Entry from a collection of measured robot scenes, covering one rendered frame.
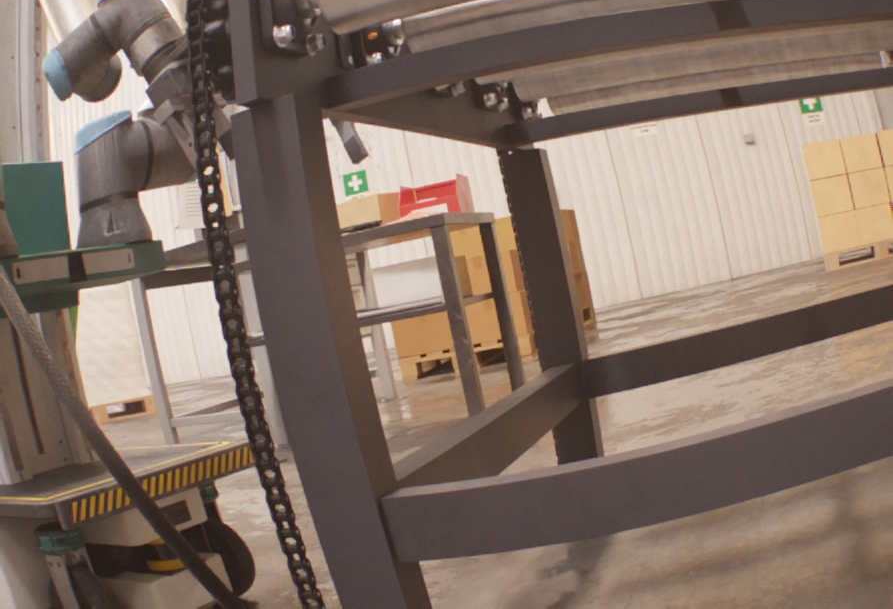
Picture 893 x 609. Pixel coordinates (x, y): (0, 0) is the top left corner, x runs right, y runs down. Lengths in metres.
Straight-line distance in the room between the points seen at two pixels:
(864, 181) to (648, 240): 3.66
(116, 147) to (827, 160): 7.38
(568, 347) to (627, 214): 9.51
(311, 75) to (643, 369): 1.20
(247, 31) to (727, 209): 10.68
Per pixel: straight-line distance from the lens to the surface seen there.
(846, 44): 1.99
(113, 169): 2.12
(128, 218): 2.10
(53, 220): 2.14
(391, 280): 4.17
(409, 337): 7.41
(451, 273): 4.02
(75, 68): 1.57
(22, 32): 2.27
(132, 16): 1.55
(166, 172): 2.21
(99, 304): 8.40
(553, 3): 1.39
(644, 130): 11.79
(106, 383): 8.37
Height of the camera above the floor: 0.53
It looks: level
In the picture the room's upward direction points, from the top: 12 degrees counter-clockwise
